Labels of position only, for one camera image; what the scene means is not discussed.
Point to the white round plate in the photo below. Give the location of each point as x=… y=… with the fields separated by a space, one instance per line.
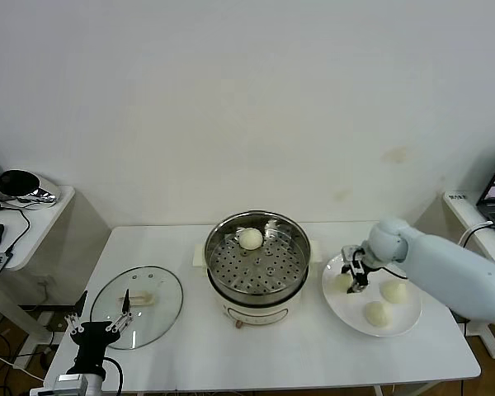
x=348 y=315

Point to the white side table with sticker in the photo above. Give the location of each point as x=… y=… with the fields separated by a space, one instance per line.
x=462 y=214

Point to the shiny silver headset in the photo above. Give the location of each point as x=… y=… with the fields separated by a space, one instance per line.
x=20 y=187

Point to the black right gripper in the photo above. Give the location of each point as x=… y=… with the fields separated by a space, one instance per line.
x=362 y=264

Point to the perforated steel steamer basket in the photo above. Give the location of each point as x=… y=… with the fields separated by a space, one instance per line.
x=231 y=268

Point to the cream electric cooker base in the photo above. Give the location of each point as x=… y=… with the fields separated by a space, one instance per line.
x=264 y=313

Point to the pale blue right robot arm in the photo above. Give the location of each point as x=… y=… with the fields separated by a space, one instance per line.
x=445 y=264

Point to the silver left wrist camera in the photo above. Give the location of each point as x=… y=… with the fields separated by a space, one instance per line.
x=70 y=383

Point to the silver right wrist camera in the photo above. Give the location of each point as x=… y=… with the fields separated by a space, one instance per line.
x=347 y=252

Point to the white side table with mouse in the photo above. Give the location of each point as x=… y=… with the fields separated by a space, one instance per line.
x=45 y=222

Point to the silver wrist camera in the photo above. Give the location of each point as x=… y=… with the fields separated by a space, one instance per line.
x=70 y=383
x=347 y=252

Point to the white label sticker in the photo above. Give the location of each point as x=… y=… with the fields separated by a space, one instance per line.
x=457 y=197

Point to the white steamed baozi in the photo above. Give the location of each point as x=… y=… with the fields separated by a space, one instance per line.
x=377 y=314
x=341 y=284
x=250 y=238
x=394 y=291

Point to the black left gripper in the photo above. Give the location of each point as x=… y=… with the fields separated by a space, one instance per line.
x=91 y=342

